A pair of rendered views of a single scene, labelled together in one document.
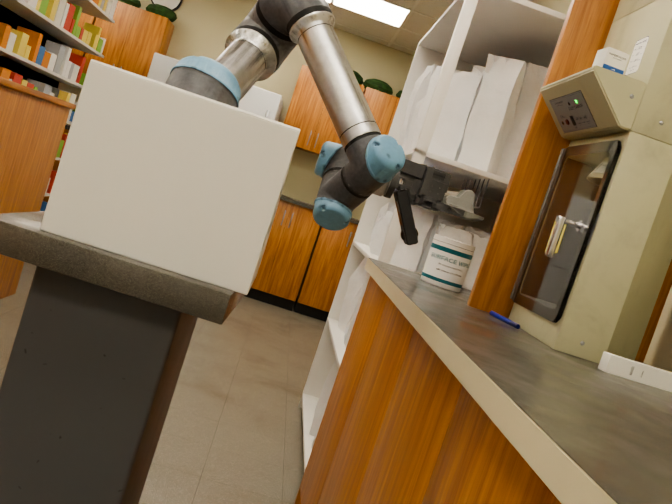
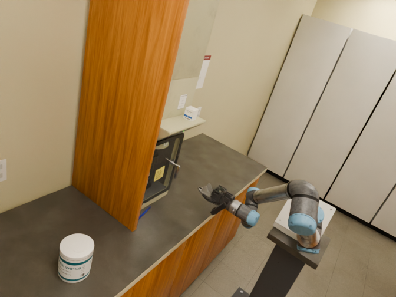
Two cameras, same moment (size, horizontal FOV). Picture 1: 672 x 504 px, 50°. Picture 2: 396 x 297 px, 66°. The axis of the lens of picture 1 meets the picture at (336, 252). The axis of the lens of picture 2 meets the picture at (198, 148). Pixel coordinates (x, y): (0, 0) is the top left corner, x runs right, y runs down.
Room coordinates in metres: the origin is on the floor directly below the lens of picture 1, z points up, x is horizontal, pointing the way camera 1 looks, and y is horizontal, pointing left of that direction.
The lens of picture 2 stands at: (2.79, 0.42, 2.09)
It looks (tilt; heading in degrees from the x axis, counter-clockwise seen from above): 26 degrees down; 211
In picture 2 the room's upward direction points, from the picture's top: 17 degrees clockwise
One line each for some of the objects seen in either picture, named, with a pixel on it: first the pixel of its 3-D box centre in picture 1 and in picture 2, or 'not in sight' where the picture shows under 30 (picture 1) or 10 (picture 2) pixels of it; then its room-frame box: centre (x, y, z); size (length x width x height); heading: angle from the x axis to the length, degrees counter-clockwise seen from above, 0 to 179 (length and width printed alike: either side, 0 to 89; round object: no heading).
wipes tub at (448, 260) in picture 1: (447, 262); (75, 257); (2.21, -0.34, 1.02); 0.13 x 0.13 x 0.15
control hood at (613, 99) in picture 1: (581, 106); (178, 130); (1.63, -0.42, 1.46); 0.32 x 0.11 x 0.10; 5
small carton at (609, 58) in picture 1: (608, 66); (191, 113); (1.55, -0.42, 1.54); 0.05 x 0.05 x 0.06; 9
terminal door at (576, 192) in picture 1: (561, 228); (159, 170); (1.63, -0.47, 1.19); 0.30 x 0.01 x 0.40; 4
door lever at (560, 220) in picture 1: (563, 238); (174, 170); (1.52, -0.45, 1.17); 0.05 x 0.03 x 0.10; 94
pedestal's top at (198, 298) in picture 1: (136, 258); (299, 238); (1.03, 0.27, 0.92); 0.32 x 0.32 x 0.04; 2
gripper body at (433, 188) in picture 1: (417, 186); (222, 198); (1.50, -0.12, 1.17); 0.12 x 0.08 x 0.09; 95
